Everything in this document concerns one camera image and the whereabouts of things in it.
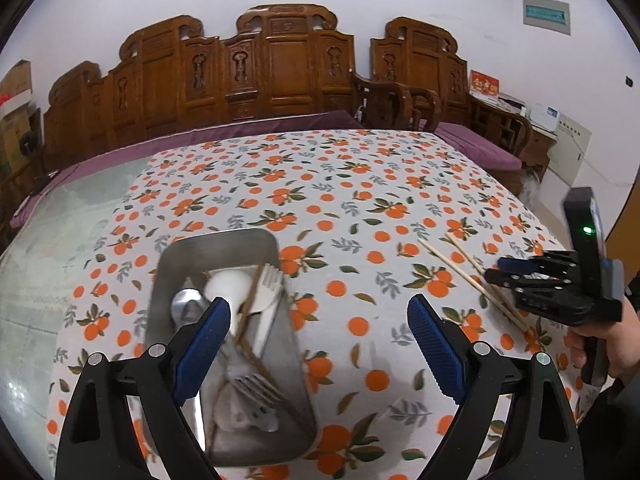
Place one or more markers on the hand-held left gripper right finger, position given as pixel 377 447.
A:
pixel 435 345

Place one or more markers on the wooden side table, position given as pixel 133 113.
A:
pixel 510 125

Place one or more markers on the carved wooden armchair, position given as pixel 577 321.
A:
pixel 430 65

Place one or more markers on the grey electric panel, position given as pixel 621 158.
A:
pixel 546 14

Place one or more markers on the white box appliance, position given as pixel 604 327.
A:
pixel 545 117

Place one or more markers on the oval metal spoon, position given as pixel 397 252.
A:
pixel 185 302

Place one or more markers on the large cardboard box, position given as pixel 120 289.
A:
pixel 12 130

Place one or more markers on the orange print tablecloth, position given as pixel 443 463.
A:
pixel 350 200

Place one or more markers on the small cardboard box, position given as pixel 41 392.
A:
pixel 15 77

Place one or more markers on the short purple seat cushion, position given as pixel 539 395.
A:
pixel 480 145

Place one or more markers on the white wall cabinet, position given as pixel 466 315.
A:
pixel 575 147

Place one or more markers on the stainless steel tray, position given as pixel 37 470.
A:
pixel 290 410

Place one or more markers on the dark brown chopstick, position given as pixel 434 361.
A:
pixel 250 300
pixel 280 395

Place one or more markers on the clear plastic bag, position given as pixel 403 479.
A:
pixel 531 182

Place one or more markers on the carved wooden sofa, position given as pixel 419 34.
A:
pixel 280 70

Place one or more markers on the white and red box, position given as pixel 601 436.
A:
pixel 7 99

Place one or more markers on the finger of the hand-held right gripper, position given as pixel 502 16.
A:
pixel 540 264
pixel 545 305

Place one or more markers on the metal fork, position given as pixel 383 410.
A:
pixel 257 390

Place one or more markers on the white plastic spoon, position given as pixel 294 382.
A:
pixel 227 285

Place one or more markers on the person's right hand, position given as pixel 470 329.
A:
pixel 620 345

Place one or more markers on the black fan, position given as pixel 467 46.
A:
pixel 26 143

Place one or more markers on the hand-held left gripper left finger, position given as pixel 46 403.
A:
pixel 202 345

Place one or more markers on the red sign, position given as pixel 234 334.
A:
pixel 484 84

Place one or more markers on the long purple seat cushion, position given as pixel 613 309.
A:
pixel 200 135

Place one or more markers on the light bamboo chopstick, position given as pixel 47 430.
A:
pixel 465 252
pixel 465 280

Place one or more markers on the white plastic fork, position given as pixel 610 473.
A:
pixel 267 305

